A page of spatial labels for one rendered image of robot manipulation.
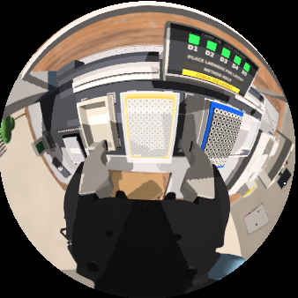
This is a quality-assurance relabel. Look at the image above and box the cream one-well reservoir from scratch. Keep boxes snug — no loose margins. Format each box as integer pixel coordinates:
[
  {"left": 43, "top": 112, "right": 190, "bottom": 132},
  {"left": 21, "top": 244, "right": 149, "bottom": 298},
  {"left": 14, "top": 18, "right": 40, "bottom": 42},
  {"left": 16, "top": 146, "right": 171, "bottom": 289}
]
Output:
[{"left": 77, "top": 95, "right": 119, "bottom": 151}]

